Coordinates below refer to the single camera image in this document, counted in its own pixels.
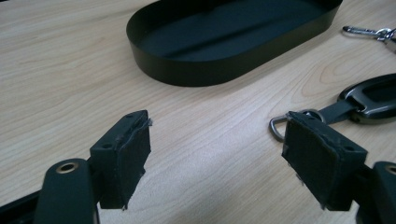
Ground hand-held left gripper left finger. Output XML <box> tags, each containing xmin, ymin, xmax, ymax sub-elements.
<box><xmin>89</xmin><ymin>109</ymin><xmax>153</xmax><ymax>211</ymax></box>

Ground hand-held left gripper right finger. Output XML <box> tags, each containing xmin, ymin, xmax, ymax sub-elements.
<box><xmin>281</xmin><ymin>110</ymin><xmax>369</xmax><ymax>212</ymax></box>

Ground black car key fob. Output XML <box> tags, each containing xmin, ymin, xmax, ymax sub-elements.
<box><xmin>269</xmin><ymin>73</ymin><xmax>396</xmax><ymax>143</ymax></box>

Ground black key rack with tray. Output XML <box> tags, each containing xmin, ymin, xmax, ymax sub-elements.
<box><xmin>125</xmin><ymin>0</ymin><xmax>344</xmax><ymax>88</ymax></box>

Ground silver keychain clasp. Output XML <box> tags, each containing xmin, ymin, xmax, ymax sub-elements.
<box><xmin>341</xmin><ymin>25</ymin><xmax>396</xmax><ymax>54</ymax></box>

